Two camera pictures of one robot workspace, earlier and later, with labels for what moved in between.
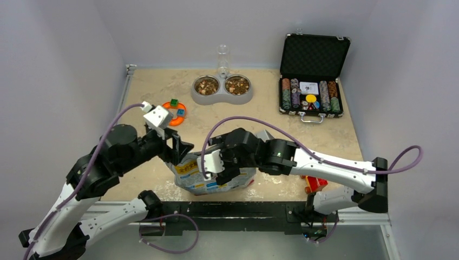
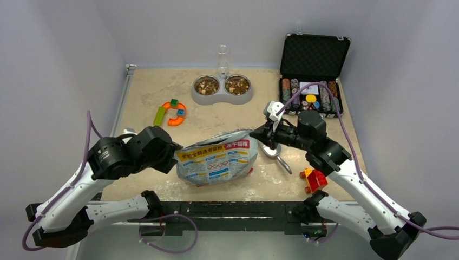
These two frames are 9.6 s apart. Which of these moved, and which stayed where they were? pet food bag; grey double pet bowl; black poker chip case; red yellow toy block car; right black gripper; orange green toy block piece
Moved: pet food bag; right black gripper
Stayed: orange green toy block piece; grey double pet bowl; red yellow toy block car; black poker chip case
